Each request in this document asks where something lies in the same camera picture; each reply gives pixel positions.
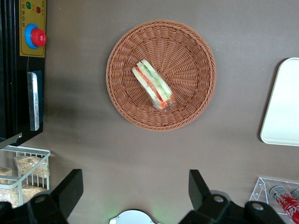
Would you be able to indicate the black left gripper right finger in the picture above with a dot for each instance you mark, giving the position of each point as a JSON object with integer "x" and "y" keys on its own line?
{"x": 205, "y": 205}

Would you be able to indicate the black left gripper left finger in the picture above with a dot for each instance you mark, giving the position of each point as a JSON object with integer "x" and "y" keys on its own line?
{"x": 65, "y": 191}

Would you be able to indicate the sandwich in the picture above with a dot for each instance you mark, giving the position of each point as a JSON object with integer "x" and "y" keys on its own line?
{"x": 151, "y": 84}

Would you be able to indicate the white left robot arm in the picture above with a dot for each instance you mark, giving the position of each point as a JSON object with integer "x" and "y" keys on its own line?
{"x": 132, "y": 218}

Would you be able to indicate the cream plastic tray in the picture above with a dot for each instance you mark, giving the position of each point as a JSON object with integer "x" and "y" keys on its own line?
{"x": 285, "y": 105}

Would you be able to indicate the brown wicker basket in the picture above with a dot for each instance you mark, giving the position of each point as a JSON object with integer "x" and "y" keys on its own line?
{"x": 187, "y": 70}

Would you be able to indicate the rice cracker snack pack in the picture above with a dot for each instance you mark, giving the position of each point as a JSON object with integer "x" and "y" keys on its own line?
{"x": 5, "y": 172}
{"x": 8, "y": 196}
{"x": 32, "y": 164}
{"x": 32, "y": 191}

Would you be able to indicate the clear acrylic bottle rack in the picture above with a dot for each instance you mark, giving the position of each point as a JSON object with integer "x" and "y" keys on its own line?
{"x": 259, "y": 186}

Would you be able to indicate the red cola bottle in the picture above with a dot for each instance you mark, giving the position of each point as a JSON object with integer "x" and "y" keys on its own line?
{"x": 288, "y": 205}
{"x": 296, "y": 193}

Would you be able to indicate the silver metal plate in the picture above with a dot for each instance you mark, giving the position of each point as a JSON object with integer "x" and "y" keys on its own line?
{"x": 33, "y": 100}

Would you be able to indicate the black yellow control box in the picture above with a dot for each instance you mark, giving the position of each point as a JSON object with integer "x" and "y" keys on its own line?
{"x": 32, "y": 14}

